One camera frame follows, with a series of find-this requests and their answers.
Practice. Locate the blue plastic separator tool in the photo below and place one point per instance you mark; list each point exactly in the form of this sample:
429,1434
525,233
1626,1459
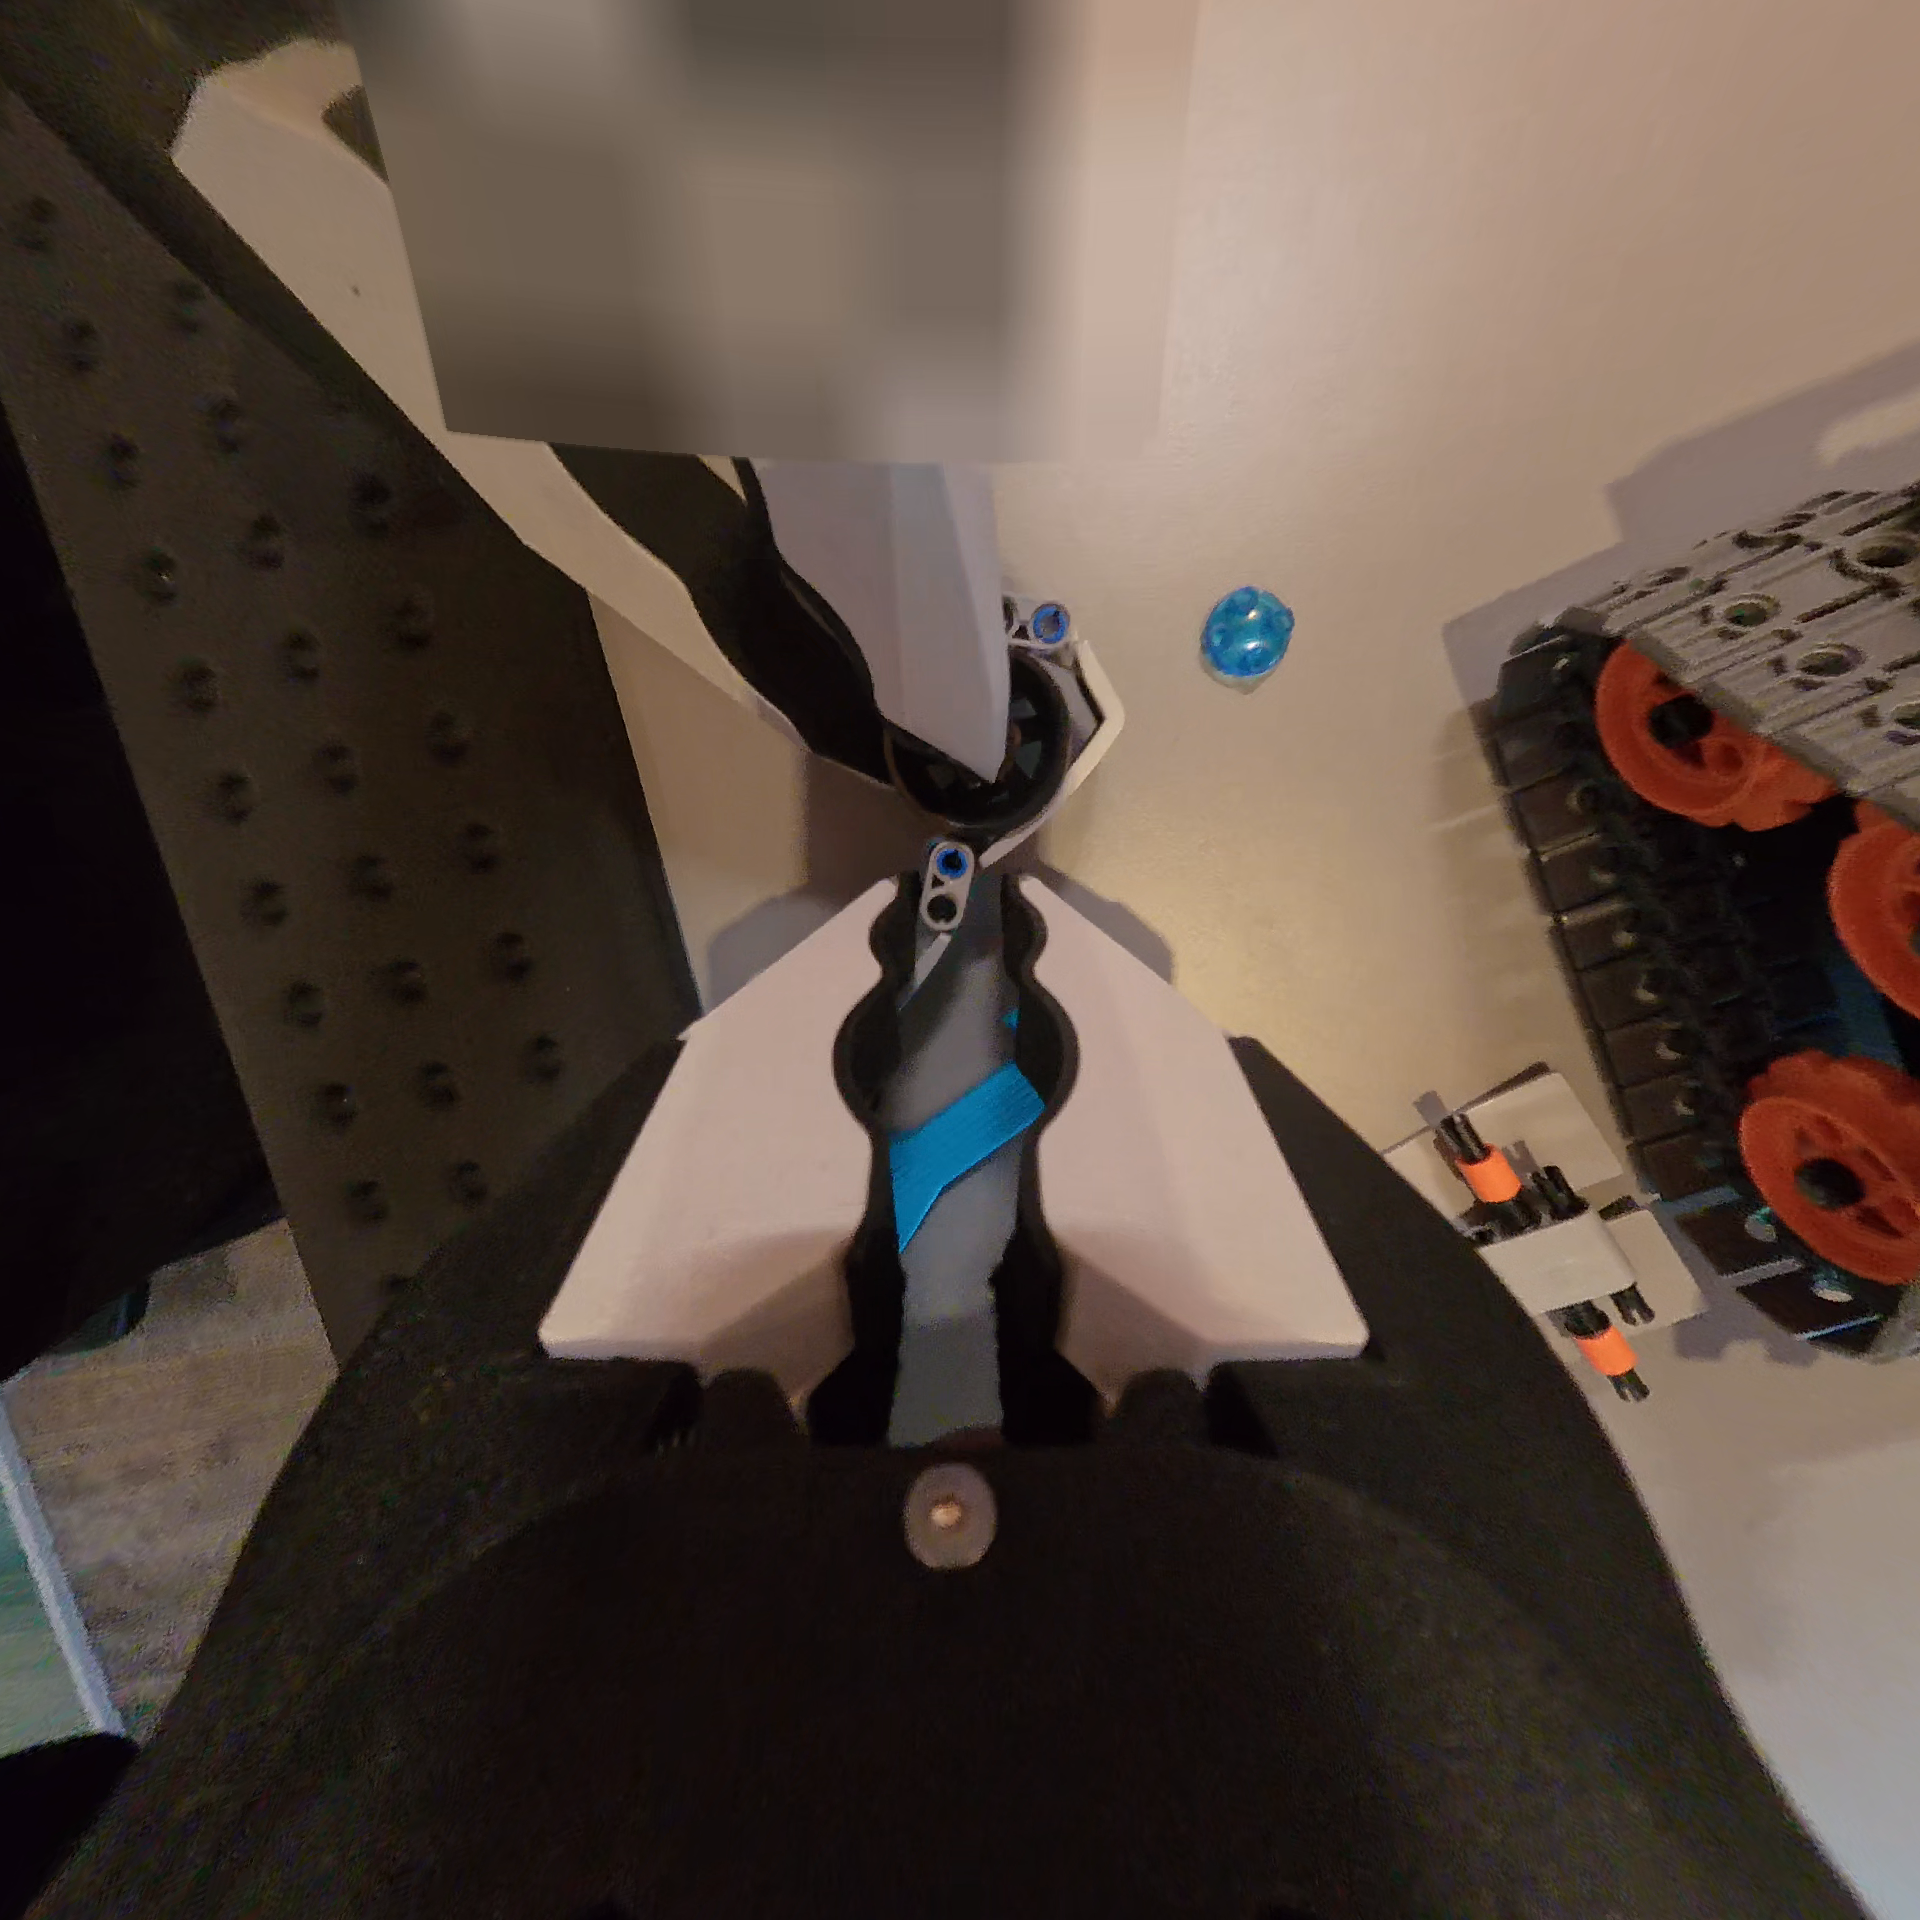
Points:
962,1138

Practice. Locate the small grey orange connector assembly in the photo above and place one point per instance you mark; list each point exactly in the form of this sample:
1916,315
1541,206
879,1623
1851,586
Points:
1545,1217

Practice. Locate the black perforated board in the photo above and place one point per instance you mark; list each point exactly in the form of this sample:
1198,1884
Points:
331,841

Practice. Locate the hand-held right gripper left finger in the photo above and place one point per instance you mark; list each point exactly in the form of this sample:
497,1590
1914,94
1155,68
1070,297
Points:
718,1197

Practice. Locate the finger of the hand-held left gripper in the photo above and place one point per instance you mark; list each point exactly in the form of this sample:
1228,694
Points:
297,214
905,586

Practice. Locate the blue round stud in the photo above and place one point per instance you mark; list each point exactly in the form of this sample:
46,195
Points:
1248,632

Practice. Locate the grey orange tracked toy robot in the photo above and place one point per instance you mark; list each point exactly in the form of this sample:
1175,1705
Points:
1771,905

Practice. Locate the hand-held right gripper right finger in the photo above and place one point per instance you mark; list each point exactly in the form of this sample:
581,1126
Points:
1198,1197

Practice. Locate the grey curved panel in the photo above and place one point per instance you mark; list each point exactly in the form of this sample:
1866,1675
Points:
1101,717

